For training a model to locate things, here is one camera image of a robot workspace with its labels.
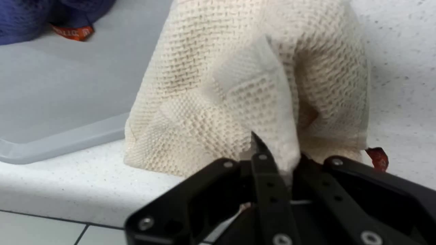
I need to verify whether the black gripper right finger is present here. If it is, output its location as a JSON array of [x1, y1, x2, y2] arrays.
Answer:
[[292, 154, 436, 245]]

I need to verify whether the cream tea towel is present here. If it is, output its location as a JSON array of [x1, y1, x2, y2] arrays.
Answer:
[[123, 0, 391, 178]]

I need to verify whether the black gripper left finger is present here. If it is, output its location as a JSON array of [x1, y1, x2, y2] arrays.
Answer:
[[124, 130, 297, 245]]

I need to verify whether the blue tea towel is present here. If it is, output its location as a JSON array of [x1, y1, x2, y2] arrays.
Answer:
[[0, 0, 118, 46]]

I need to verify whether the gray plastic tray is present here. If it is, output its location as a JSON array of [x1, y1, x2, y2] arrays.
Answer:
[[0, 0, 176, 166]]

